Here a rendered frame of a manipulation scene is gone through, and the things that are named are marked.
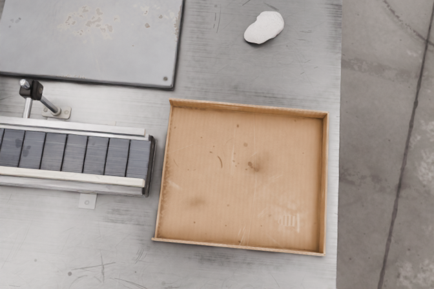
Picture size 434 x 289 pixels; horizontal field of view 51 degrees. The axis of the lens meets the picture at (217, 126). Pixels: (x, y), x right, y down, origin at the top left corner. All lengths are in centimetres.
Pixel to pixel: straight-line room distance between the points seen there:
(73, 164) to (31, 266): 20
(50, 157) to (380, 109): 133
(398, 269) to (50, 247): 125
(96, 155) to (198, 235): 23
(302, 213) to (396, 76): 116
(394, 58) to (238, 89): 114
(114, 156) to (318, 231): 39
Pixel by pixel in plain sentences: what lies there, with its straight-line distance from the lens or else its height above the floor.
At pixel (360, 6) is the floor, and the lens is 203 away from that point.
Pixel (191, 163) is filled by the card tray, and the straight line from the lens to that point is 86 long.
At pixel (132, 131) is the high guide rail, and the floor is 96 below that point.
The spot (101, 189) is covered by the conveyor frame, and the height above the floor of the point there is 88.
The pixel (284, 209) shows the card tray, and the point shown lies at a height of 83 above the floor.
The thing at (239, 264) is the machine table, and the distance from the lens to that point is 85.
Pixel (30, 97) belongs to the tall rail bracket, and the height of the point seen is 96.
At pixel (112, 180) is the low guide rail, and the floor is 92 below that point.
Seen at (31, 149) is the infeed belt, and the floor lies 88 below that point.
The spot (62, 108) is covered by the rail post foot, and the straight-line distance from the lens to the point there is 94.
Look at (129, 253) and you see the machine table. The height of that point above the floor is 83.
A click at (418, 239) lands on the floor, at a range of 183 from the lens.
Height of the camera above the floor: 168
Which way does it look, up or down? 75 degrees down
